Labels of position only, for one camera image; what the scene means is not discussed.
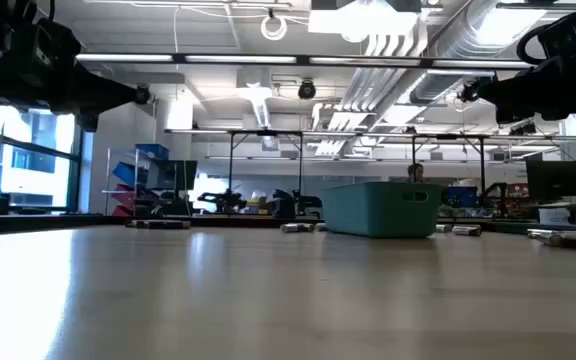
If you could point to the red box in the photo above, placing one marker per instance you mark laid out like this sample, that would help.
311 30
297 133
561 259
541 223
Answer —
518 190

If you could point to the black aluminium table frame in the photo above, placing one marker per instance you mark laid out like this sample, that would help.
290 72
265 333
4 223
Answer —
218 220

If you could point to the silver ventilation duct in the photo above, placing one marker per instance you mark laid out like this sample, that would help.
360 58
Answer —
460 47

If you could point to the black spotlight cluster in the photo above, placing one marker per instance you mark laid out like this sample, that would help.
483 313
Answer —
469 92

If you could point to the blue storage bin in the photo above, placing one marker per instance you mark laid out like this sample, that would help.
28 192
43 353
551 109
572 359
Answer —
127 173
152 151

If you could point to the white ceiling air duct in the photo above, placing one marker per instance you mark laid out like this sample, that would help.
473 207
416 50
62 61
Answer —
260 107

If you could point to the black background robot arm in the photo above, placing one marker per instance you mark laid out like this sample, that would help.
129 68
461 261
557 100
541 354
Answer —
223 200
290 205

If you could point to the dark computer monitor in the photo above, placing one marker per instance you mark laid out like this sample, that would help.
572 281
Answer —
553 180
173 175

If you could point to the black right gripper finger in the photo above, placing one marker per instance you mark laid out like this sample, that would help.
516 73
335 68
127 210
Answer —
508 107
510 87

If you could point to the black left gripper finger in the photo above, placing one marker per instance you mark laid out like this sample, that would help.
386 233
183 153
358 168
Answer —
88 110
103 90

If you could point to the blue crate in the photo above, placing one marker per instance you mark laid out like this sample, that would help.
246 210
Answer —
460 196

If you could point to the white box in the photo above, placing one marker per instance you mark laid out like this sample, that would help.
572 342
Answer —
554 216

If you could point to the red storage bin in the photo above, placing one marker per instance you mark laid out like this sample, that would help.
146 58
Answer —
124 196

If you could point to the green plastic bin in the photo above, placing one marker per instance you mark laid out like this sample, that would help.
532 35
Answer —
378 210

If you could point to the black background rig frame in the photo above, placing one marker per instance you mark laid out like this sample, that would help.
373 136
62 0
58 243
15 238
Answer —
482 165
231 160

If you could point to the person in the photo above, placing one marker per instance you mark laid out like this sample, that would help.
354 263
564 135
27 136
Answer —
415 172

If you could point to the large window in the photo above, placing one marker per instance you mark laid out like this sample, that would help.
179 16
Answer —
33 160

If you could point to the black ceiling spotlight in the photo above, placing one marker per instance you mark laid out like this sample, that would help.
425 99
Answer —
143 95

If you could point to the ceiling LED light bar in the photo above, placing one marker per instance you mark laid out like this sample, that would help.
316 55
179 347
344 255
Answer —
240 59

